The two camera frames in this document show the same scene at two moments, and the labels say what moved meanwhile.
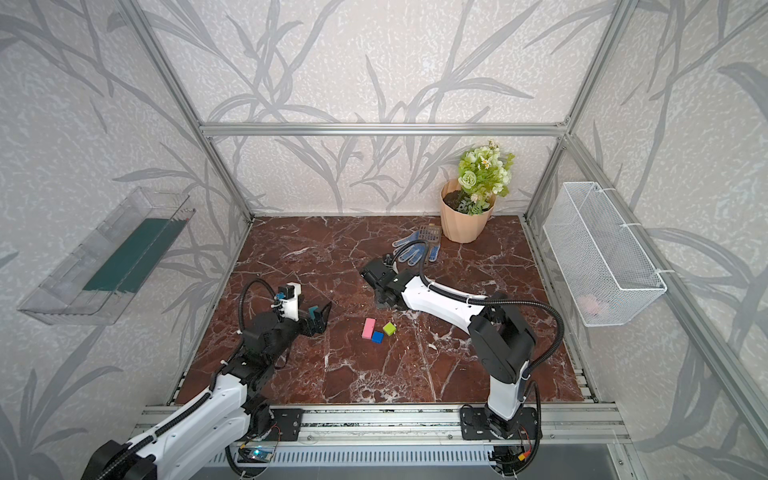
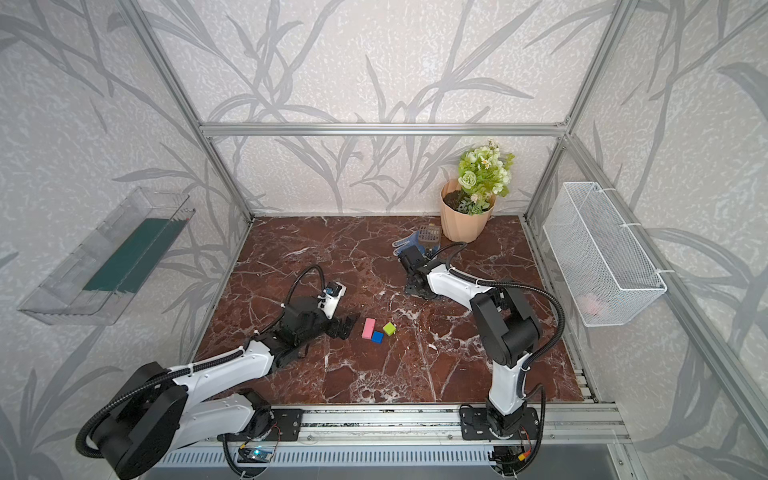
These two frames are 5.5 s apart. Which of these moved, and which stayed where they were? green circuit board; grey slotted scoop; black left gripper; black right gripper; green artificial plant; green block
Moved: black left gripper; black right gripper
Stayed: green artificial plant; green circuit board; green block; grey slotted scoop
